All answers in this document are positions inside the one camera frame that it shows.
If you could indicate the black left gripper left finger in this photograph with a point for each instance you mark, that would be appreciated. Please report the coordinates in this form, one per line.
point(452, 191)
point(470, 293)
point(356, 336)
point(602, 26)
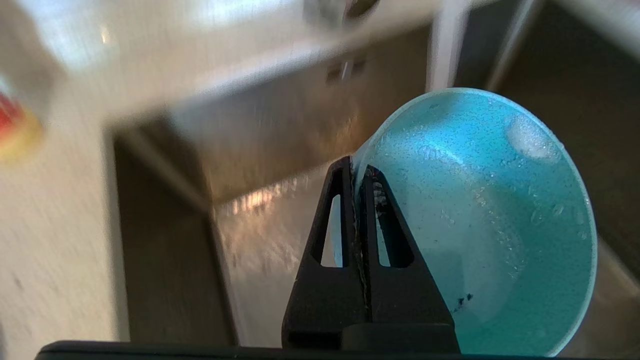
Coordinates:
point(320, 305)

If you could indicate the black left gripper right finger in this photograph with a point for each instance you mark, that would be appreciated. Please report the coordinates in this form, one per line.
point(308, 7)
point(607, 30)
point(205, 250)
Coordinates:
point(410, 310)

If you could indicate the blue bowl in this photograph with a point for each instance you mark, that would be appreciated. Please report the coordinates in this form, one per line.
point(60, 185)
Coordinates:
point(475, 225)

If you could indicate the chrome faucet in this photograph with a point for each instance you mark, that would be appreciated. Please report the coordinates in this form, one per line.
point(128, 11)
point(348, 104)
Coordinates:
point(340, 10)

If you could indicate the orange detergent bottle yellow cap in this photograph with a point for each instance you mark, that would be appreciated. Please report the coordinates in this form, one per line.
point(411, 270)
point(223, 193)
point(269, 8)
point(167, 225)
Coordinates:
point(15, 125)

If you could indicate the stainless steel sink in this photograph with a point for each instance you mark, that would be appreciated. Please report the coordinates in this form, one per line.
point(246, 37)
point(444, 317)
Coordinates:
point(280, 135)

